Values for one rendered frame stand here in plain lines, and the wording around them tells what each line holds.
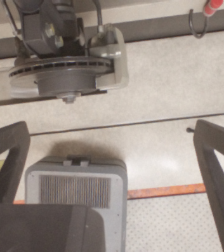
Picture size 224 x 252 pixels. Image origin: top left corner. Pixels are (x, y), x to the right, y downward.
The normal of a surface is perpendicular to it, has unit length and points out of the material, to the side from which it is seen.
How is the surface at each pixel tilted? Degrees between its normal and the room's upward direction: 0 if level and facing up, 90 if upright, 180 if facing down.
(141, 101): 0
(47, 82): 25
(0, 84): 0
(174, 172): 0
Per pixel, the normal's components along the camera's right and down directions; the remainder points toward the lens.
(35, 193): -0.04, 0.07
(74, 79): 0.39, 0.02
